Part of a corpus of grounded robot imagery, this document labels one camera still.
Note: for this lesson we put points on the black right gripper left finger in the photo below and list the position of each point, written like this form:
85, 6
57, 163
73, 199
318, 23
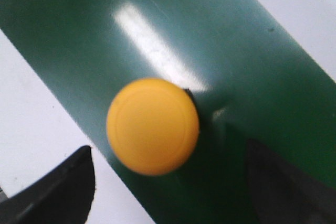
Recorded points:
64, 195

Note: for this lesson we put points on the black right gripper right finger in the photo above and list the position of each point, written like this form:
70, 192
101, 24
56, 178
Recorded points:
282, 193

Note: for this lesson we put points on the yellow mushroom push button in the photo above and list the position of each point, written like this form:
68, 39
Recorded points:
155, 128

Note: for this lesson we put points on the green conveyor belt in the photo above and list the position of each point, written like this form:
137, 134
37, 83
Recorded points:
260, 84

